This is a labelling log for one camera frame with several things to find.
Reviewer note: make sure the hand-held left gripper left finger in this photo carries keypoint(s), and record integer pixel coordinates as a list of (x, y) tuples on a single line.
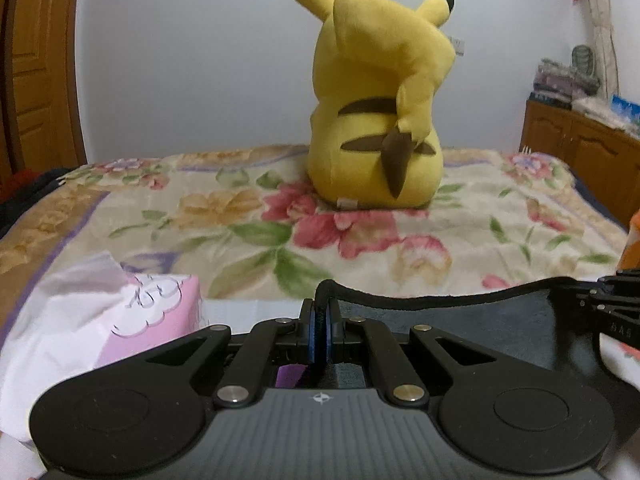
[(312, 332)]

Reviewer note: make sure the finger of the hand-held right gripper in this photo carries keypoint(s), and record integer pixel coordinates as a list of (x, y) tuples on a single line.
[(622, 280), (607, 301)]

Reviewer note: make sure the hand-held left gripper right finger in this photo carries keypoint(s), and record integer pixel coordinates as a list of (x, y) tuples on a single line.
[(328, 332)]

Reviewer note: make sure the dark grey towel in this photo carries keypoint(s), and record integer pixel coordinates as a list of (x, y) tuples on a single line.
[(500, 316)]

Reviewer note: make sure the orange object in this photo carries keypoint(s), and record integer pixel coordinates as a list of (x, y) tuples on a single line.
[(632, 240)]

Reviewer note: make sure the wooden cabinet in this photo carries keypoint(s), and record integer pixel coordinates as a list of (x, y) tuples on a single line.
[(590, 155)]

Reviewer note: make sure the floral blanket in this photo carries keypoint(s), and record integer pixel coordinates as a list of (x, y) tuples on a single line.
[(225, 220)]

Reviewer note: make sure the pink tissue pack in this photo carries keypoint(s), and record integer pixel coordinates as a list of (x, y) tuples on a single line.
[(160, 310)]

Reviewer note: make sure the blue and white packet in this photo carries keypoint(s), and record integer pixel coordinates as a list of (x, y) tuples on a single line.
[(627, 112)]

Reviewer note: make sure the white folded cloth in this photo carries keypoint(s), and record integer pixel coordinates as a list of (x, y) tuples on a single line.
[(595, 107)]

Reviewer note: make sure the stack of folded clothes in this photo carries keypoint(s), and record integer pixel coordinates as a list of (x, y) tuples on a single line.
[(555, 82)]

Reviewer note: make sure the yellow plush toy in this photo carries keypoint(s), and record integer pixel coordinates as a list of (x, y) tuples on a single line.
[(372, 110)]

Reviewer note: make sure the white tissue sheet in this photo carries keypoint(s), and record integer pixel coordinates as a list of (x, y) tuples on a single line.
[(80, 280)]

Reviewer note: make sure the patterned curtain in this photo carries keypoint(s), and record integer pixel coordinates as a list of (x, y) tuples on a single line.
[(597, 15)]

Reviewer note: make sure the dark cloth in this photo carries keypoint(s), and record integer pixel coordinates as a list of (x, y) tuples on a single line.
[(30, 195)]

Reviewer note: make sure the wooden door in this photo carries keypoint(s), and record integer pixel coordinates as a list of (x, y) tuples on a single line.
[(35, 60)]

